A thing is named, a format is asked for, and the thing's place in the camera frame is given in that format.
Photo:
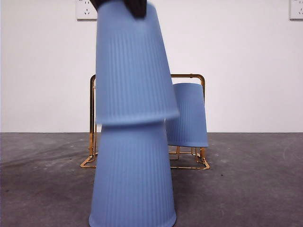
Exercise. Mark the blue ribbed plastic cup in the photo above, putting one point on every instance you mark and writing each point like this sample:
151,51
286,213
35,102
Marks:
132,71
189,118
132,177

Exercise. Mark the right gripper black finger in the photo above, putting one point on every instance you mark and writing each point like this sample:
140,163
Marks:
100,2
138,8

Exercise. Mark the white wall socket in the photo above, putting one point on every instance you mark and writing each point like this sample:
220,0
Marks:
297,9
85,11

